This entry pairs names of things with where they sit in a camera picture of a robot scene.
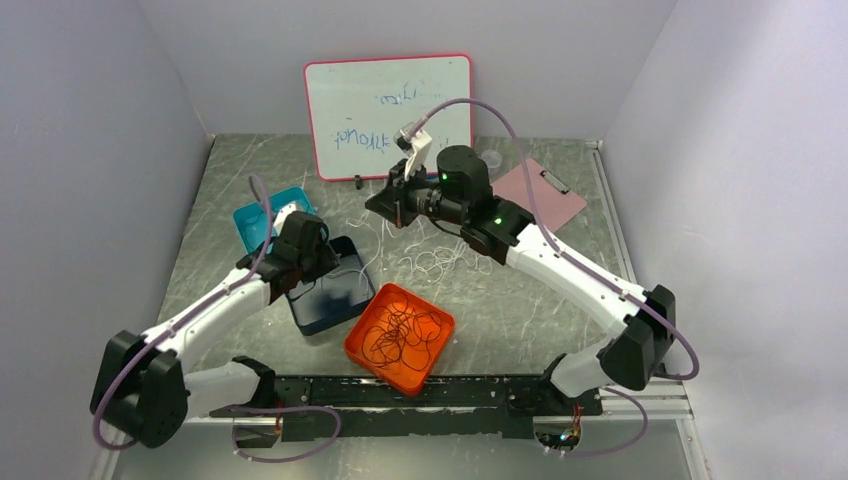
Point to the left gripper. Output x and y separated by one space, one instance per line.
327 259

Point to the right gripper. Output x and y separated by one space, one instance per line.
392 201

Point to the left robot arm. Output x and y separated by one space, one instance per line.
146 388

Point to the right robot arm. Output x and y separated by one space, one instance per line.
637 321

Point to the dark blue square tray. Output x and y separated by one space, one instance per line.
336 297

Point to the teal square tray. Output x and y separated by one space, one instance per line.
251 222

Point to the clear jar of paperclips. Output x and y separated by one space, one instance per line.
493 161

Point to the red-framed whiteboard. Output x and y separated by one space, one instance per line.
357 106

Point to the orange square tray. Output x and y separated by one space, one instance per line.
399 338

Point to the pink clipboard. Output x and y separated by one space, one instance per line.
557 203

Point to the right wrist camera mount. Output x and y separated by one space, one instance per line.
416 148

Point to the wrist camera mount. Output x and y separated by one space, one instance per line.
282 214
416 148

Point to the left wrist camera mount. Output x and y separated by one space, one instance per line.
282 214

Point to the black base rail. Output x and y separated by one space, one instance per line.
510 405

